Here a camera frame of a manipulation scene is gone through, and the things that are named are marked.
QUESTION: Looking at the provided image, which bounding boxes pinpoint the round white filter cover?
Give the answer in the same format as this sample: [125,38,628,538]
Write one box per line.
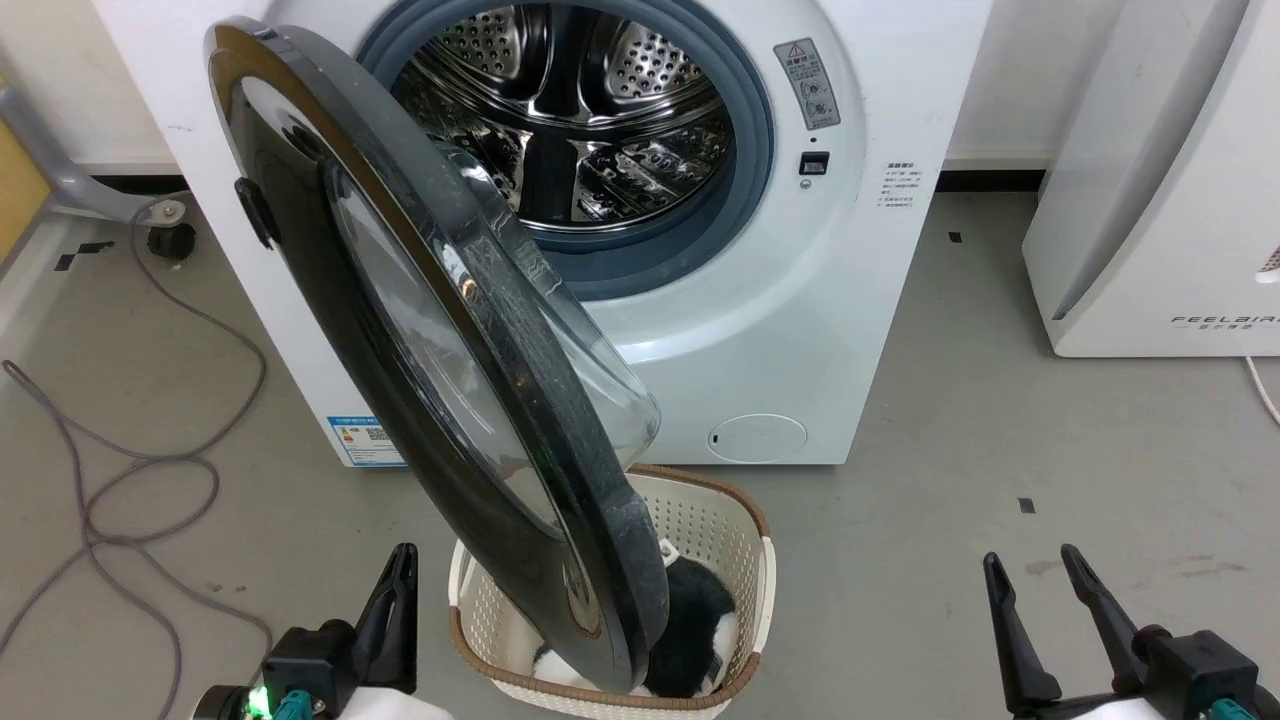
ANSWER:
[708,413,809,464]

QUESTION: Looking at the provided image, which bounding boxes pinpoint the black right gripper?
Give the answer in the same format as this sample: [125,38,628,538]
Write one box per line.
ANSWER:
[982,544,1280,720]

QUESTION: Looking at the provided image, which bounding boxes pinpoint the black caster wheel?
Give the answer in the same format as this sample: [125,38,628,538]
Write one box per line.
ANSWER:
[147,222,198,263]

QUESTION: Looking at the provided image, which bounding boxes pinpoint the wooden furniture panel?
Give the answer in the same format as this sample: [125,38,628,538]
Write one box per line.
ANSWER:
[0,75,52,266]

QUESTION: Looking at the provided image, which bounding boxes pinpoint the stainless steel washer drum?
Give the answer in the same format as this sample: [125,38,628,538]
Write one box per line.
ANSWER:
[398,0,738,234]

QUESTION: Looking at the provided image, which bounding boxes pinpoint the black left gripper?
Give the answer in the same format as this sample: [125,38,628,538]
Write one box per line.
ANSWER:
[262,544,420,717]

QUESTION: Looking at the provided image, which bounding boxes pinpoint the white air purifier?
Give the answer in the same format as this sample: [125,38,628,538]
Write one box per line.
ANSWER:
[1022,0,1280,358]

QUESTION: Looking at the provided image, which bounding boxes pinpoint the grey metal furniture leg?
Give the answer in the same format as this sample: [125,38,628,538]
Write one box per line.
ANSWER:
[0,80,191,224]

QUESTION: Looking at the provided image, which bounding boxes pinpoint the white power cable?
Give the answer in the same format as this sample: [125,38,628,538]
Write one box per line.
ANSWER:
[1243,355,1280,427]

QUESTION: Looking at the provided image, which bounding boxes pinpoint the grey warning sticker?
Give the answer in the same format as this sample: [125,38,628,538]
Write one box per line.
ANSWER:
[773,38,842,131]

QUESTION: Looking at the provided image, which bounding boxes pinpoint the white laundry basket brown rim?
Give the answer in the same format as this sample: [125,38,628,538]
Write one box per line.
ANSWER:
[447,464,777,713]

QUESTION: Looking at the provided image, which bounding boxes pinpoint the white front-load washing machine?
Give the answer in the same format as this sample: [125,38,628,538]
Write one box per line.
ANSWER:
[92,0,996,468]

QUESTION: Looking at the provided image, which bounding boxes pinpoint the black and white garment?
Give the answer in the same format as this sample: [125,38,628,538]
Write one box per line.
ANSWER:
[533,558,741,699]

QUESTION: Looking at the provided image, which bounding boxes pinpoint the black round washing machine door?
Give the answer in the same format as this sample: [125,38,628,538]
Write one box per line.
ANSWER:
[203,17,669,694]

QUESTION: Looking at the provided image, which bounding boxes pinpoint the grey floor cable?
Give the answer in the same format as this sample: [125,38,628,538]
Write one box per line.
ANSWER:
[0,200,274,720]

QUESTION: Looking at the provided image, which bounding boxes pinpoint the blue energy label sticker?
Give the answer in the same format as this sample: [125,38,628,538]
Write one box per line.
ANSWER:
[327,415,407,468]

